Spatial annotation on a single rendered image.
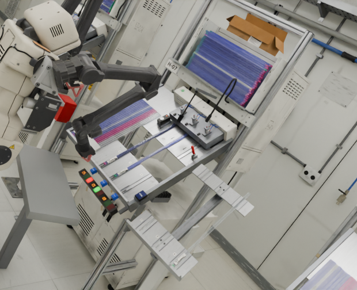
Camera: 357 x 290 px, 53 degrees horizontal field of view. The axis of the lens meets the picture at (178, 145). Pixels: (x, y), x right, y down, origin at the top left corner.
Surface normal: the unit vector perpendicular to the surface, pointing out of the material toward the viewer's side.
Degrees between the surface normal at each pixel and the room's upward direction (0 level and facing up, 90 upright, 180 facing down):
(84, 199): 90
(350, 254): 44
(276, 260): 90
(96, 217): 90
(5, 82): 90
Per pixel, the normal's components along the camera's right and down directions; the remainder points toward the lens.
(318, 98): -0.60, -0.13
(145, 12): 0.62, 0.55
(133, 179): -0.04, -0.69
